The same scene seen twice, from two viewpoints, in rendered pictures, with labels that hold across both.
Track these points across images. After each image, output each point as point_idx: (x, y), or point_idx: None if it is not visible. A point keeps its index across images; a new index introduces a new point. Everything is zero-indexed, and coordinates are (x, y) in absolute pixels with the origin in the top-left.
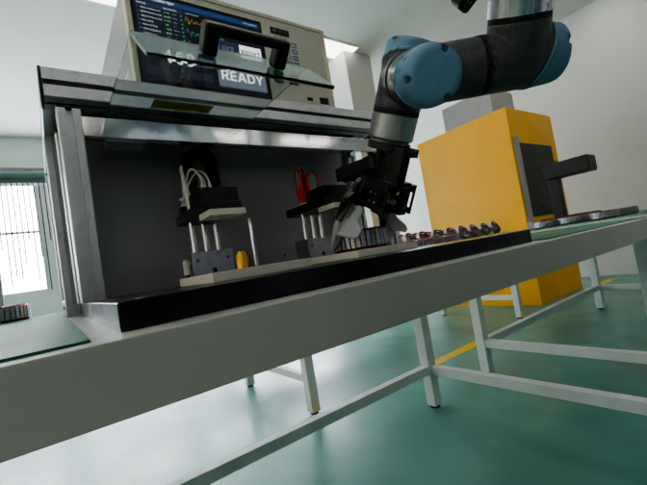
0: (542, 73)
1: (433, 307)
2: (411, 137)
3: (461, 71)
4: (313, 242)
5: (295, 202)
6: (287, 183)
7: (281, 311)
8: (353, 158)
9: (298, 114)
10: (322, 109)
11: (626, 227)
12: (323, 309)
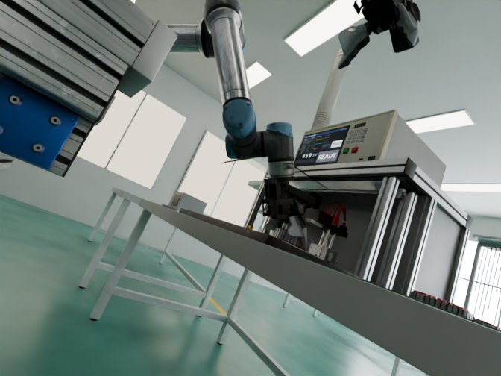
0: (226, 129)
1: (186, 230)
2: (273, 172)
3: (225, 142)
4: (313, 246)
5: (361, 231)
6: (361, 217)
7: (175, 212)
8: (406, 200)
9: (336, 169)
10: (353, 164)
11: (491, 345)
12: (177, 215)
